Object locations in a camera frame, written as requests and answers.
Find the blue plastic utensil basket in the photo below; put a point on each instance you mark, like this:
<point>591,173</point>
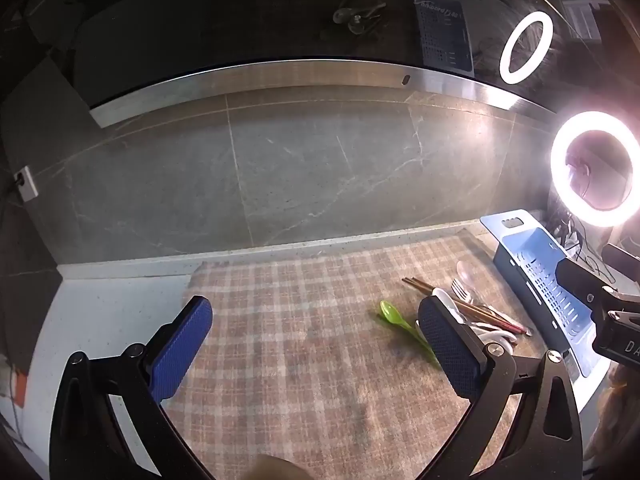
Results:
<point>540,260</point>

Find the green plastic spoon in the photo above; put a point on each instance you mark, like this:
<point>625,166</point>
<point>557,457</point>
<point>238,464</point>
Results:
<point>390,310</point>

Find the white wall socket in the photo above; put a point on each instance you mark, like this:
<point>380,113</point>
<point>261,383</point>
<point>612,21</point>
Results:
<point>25,182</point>

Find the glossy dark wall cabinet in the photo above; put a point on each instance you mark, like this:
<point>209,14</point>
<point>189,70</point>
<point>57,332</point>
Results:
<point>200,35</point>

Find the clear plastic spoon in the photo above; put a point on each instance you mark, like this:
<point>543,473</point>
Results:
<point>467,272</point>

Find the white ceramic spoon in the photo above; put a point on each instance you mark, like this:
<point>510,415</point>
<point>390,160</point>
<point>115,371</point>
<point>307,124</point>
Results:
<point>492,335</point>

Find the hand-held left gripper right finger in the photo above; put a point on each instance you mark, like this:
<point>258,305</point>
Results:
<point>450,355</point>

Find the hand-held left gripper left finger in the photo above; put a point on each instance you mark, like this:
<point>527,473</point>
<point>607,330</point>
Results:
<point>185,345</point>

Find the plaid table mat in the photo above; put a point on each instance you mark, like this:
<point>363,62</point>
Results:
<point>300,360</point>

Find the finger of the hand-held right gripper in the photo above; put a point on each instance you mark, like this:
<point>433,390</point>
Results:
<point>582,282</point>

